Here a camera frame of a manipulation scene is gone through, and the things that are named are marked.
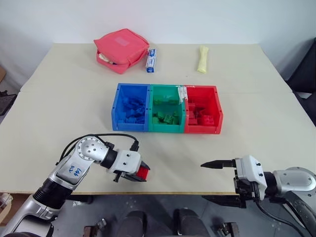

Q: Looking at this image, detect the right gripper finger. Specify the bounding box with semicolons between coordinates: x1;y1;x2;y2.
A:
200;194;247;209
200;159;237;170

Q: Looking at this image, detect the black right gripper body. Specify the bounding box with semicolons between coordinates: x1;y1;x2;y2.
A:
233;175;260;202

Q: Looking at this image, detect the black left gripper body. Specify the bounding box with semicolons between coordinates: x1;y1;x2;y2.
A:
113;170;128;183

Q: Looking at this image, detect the red toy block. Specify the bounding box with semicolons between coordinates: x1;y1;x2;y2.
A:
137;166;151;181

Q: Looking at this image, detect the red plastic bin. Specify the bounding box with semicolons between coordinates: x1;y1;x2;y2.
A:
183;85;224;135

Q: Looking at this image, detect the dark rounded shape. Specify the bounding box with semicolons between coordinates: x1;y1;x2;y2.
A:
116;209;149;237
172;208;212;237

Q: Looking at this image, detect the green plastic bin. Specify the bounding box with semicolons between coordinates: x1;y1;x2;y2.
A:
147;83;187;133

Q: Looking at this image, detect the large red studded block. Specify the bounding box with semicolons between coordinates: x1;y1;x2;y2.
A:
200;115;216;127

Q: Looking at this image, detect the blue block pile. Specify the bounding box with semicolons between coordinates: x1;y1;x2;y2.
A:
117;111;146;124
123;96;146;112

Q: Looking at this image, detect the green block cluster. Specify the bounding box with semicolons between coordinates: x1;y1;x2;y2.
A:
153;94;179;105
151;110;180;126

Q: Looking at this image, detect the blue plastic bin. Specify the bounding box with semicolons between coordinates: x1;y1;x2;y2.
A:
111;82;152;132

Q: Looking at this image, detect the red block pile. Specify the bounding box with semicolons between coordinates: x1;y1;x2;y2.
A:
188;103;208;119

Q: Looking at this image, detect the white tape label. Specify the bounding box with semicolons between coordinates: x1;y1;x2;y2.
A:
176;85;189;103

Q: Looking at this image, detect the yellow rolled cloth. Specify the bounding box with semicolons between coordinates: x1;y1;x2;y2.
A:
197;45;210;74

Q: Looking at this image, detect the blue white tube box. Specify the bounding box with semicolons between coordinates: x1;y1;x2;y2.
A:
145;48;158;74

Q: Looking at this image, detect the cardboard box with plastic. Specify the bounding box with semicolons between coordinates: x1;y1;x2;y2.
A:
0;192;27;227

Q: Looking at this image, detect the pink fabric pouch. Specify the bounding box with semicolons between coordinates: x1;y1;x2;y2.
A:
93;29;151;75

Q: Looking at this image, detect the black office chair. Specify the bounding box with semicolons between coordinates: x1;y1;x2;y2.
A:
283;37;316;125

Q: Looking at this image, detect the black bag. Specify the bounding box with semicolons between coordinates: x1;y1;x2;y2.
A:
0;90;17;117

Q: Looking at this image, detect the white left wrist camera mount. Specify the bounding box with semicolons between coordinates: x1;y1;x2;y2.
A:
112;149;143;175

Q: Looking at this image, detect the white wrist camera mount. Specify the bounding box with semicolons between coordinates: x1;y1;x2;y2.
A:
112;149;143;175
234;155;268;198

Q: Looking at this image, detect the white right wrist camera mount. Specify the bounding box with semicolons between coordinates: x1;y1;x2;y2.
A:
234;155;268;198

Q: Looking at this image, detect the brown metal bracket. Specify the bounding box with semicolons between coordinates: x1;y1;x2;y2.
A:
83;224;100;237
217;221;239;237

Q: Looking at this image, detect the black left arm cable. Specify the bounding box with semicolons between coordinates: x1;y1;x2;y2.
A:
55;133;140;169

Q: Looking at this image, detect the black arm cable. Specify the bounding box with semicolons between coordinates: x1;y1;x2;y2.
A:
254;195;307;237
55;133;140;169

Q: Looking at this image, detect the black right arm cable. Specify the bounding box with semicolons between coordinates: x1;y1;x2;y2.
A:
254;195;307;237

